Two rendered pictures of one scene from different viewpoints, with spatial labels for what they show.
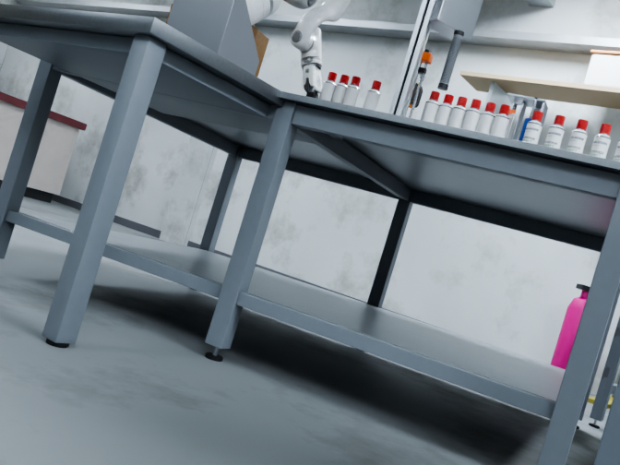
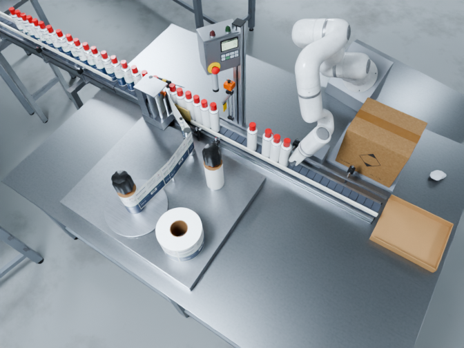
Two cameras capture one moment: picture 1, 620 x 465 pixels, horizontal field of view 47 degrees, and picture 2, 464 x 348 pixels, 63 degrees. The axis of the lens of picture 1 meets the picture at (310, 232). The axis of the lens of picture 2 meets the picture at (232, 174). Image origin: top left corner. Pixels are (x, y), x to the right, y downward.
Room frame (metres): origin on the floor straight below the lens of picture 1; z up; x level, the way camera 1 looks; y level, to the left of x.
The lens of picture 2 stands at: (3.85, 0.03, 2.52)
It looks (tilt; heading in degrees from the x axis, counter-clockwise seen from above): 59 degrees down; 191
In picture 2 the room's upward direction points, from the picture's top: 3 degrees counter-clockwise
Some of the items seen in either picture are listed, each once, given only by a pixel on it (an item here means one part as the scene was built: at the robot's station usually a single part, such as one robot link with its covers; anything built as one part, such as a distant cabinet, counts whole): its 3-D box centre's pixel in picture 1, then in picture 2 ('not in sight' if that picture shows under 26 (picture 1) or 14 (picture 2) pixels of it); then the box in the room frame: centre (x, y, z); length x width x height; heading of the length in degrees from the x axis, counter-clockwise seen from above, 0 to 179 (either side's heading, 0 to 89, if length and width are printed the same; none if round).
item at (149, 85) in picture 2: (528, 101); (150, 85); (2.56, -0.62, 1.14); 0.14 x 0.11 x 0.01; 66
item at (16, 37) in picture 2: not in sight; (75, 92); (2.07, -1.47, 0.47); 1.17 x 0.36 x 0.95; 66
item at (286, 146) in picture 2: (326, 98); (285, 152); (2.77, 0.09, 0.98); 0.05 x 0.05 x 0.20
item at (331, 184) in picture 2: not in sight; (233, 140); (2.65, -0.19, 0.86); 1.65 x 0.08 x 0.04; 66
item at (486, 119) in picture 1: (483, 130); (181, 103); (2.52, -0.48, 0.98); 0.05 x 0.05 x 0.20
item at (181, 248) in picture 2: not in sight; (181, 235); (3.26, -0.33, 0.95); 0.20 x 0.20 x 0.14
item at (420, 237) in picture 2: not in sight; (411, 231); (3.05, 0.72, 0.85); 0.30 x 0.26 x 0.04; 66
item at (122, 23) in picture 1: (161, 73); (377, 114); (2.31, 0.61, 0.81); 0.90 x 0.90 x 0.04; 55
